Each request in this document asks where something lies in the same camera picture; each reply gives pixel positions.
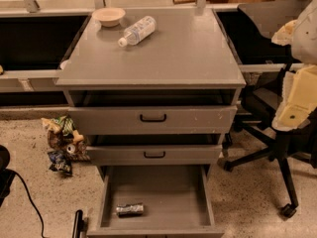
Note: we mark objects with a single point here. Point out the grey open bottom drawer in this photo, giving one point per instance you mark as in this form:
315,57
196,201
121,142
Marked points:
175,198

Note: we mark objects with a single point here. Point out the green chip bag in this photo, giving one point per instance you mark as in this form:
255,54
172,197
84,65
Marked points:
63,125

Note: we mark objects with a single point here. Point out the grey top drawer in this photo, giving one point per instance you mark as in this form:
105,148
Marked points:
153,120

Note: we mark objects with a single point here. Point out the grey drawer cabinet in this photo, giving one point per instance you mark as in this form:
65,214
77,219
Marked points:
185,62

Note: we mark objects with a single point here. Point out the black office chair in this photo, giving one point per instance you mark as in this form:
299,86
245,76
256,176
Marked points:
262,101

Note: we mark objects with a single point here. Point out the black device at left edge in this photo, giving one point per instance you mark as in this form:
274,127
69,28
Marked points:
6,175

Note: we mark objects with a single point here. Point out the beige bowl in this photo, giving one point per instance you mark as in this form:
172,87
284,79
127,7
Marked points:
109,17

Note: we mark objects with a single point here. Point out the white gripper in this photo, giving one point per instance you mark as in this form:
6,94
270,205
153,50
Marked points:
307,39

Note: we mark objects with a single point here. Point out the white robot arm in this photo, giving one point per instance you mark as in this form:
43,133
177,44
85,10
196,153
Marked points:
304,39

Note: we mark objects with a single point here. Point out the wooden stick in background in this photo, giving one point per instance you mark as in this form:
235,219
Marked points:
183,1

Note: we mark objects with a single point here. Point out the blue snack bag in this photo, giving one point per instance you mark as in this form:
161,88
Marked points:
59,162

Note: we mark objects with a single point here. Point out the black bar at bottom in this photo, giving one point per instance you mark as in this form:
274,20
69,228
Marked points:
78,224

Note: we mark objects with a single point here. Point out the grey middle drawer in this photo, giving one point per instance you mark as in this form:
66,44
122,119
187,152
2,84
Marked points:
154,155

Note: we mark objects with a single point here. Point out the brown snack bag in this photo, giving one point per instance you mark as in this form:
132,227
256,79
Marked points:
60,142

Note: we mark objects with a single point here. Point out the silver redbull can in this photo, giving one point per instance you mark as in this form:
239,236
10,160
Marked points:
132,209

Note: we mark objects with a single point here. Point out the clear plastic water bottle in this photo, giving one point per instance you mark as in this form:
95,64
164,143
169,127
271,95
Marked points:
138,31

